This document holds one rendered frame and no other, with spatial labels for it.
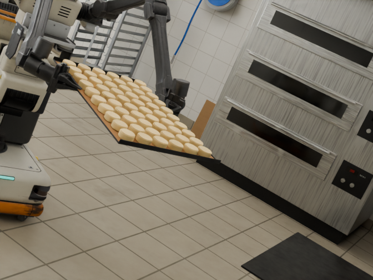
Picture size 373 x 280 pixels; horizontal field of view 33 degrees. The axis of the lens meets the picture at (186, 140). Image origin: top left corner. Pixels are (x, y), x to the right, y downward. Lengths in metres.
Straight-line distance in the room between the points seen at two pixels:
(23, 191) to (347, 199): 2.80
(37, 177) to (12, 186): 0.13
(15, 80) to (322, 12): 2.93
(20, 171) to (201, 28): 3.88
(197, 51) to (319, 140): 2.07
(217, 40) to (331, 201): 2.30
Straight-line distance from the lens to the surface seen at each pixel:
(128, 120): 1.96
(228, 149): 5.39
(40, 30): 2.26
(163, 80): 2.51
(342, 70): 5.09
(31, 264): 2.98
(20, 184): 3.15
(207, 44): 6.61
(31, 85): 2.98
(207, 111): 6.28
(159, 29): 2.57
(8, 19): 3.21
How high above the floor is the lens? 1.46
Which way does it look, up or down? 14 degrees down
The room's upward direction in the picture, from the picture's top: 24 degrees clockwise
